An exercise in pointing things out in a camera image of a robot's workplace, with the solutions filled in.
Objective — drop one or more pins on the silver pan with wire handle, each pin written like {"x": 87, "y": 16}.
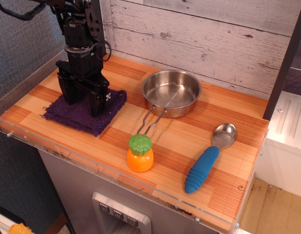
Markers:
{"x": 170, "y": 94}

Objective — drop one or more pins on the orange textured toy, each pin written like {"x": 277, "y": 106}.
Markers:
{"x": 19, "y": 229}

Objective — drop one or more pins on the spoon with blue handle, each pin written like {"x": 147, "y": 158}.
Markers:
{"x": 223, "y": 136}

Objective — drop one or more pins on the orange toy carrot green top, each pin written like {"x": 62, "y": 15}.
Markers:
{"x": 140, "y": 157}

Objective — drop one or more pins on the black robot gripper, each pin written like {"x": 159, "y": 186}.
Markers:
{"x": 81, "y": 73}

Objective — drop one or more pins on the dark right vertical post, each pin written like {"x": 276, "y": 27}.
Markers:
{"x": 284, "y": 70}

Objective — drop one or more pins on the white toy sink unit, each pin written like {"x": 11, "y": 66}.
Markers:
{"x": 279, "y": 162}

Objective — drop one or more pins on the silver dispenser button panel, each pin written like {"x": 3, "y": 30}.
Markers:
{"x": 116, "y": 218}

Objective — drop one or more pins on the grey toy fridge cabinet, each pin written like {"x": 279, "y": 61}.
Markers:
{"x": 75, "y": 187}

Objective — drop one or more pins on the clear acrylic table guard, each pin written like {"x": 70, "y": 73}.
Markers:
{"x": 176, "y": 142}

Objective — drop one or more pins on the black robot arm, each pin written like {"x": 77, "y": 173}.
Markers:
{"x": 85, "y": 46}

